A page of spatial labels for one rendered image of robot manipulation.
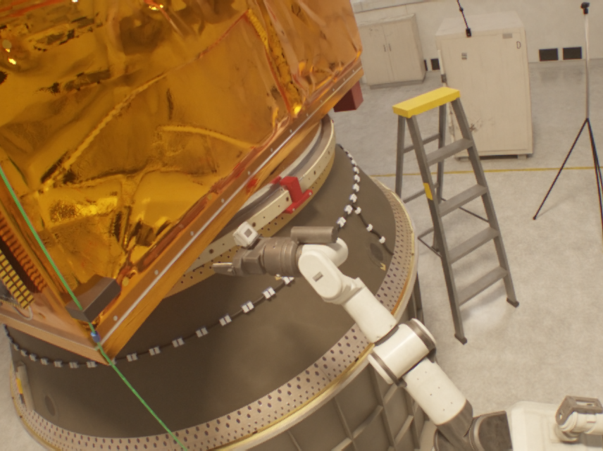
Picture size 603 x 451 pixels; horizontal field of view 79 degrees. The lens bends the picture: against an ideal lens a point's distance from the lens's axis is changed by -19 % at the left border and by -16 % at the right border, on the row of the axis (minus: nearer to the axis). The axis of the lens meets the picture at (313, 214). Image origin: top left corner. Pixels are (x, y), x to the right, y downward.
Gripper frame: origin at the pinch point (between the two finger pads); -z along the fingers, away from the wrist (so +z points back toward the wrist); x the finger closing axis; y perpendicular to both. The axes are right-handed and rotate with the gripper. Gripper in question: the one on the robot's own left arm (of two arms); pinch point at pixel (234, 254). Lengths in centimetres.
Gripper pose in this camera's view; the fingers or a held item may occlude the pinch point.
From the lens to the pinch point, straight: 104.0
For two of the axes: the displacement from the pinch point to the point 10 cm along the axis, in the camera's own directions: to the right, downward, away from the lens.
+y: -2.5, -8.3, -4.9
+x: 3.6, -5.6, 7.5
